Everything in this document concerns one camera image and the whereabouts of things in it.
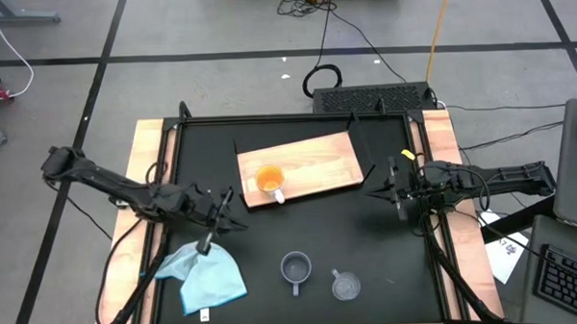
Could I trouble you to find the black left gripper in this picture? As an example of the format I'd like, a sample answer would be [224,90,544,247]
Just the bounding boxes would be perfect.
[173,181,248,257]

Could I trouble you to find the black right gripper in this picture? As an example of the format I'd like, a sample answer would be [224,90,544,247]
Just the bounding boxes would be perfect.
[363,153,434,224]

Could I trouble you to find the yellow ceramic mug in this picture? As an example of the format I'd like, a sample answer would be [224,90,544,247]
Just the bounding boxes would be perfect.
[253,163,289,207]

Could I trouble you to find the grey mug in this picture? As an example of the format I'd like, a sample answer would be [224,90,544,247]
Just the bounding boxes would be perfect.
[279,250,314,298]

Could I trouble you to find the clear glass mug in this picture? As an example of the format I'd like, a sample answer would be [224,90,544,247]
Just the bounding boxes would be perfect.
[330,267,363,302]

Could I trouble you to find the light blue cloth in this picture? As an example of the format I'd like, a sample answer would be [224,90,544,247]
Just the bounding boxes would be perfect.
[152,238,250,317]

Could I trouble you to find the wooden table side board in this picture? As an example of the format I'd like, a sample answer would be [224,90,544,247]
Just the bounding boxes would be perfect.
[420,107,506,322]
[87,117,186,324]

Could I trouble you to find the black computer case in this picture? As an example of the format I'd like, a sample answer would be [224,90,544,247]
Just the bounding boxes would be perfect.
[311,81,437,115]

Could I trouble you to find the white paper sheet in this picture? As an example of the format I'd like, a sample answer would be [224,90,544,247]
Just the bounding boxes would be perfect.
[477,209,533,287]

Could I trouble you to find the grey desk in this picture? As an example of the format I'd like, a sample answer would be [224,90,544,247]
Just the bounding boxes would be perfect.
[548,97,577,240]
[515,212,577,324]

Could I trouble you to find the black keyboard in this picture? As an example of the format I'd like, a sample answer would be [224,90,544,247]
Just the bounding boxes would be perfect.
[531,241,577,324]

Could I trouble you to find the wooden shelf with black frame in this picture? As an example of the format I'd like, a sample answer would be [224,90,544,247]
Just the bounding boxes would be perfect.
[231,110,379,212]

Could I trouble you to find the black aluminium rig frame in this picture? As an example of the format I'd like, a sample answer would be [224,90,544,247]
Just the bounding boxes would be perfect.
[89,89,506,324]

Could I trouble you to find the coiled black floor cable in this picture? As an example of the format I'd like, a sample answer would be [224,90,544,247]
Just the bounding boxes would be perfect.
[298,0,344,99]

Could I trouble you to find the thin black floor cable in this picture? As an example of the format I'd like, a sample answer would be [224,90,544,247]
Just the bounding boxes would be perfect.
[439,98,566,114]

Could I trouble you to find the yellow hanging cable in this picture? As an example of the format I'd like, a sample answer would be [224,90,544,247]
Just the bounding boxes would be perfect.
[421,0,458,84]

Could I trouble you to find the tangled black cables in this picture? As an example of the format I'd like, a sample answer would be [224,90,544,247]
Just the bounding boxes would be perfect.
[276,0,339,19]

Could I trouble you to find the white floor cable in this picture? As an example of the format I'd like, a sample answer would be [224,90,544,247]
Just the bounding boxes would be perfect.
[0,0,37,101]

